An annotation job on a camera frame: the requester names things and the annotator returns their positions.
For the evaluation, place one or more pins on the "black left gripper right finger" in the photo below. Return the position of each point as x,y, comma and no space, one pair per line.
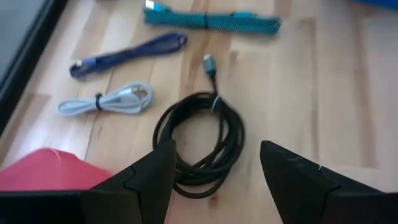
298,186

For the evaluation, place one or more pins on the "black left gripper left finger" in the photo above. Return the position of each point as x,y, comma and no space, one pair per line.
146,186

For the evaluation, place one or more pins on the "pink translucent plastic bin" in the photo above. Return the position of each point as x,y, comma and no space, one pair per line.
46,171

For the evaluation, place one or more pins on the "black table border rail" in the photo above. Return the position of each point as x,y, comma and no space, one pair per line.
32,46

